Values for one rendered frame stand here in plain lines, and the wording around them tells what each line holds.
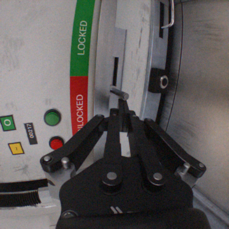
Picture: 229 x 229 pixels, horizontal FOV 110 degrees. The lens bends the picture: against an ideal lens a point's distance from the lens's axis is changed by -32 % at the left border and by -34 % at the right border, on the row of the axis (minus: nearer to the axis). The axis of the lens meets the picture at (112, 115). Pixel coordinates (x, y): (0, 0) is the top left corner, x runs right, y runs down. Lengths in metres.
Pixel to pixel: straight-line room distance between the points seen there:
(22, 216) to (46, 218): 0.08
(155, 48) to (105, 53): 0.15
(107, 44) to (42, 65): 0.11
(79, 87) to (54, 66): 0.06
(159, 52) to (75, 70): 0.20
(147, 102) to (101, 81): 0.15
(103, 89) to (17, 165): 0.26
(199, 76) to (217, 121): 0.11
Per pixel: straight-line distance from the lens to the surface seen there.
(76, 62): 0.22
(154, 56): 0.31
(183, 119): 0.33
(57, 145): 0.26
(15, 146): 0.28
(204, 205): 0.41
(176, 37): 0.36
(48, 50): 0.22
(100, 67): 0.19
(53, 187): 0.25
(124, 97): 0.21
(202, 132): 0.31
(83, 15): 0.24
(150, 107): 0.32
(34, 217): 0.44
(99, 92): 0.20
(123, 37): 0.26
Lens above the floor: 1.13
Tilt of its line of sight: 27 degrees down
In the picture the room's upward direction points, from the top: 98 degrees counter-clockwise
